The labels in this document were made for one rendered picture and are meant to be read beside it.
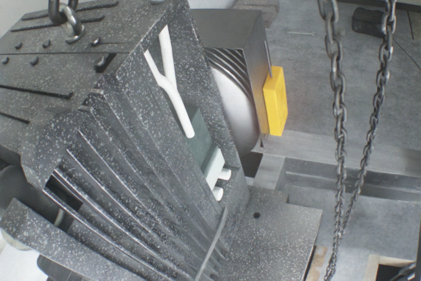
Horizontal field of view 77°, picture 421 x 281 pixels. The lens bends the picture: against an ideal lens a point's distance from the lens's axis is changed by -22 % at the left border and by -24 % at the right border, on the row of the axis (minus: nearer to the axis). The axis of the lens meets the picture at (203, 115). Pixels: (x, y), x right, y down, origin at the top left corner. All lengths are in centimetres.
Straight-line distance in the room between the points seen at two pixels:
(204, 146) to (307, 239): 44
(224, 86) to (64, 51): 34
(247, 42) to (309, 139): 91
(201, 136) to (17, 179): 44
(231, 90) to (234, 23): 14
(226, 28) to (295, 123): 177
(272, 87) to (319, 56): 217
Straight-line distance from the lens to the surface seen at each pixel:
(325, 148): 141
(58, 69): 49
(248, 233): 100
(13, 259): 185
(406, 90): 268
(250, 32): 60
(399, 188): 164
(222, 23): 64
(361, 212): 201
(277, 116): 74
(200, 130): 71
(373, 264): 193
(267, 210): 102
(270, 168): 137
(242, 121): 75
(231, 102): 72
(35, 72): 53
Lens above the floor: 183
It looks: 47 degrees down
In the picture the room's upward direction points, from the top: 22 degrees counter-clockwise
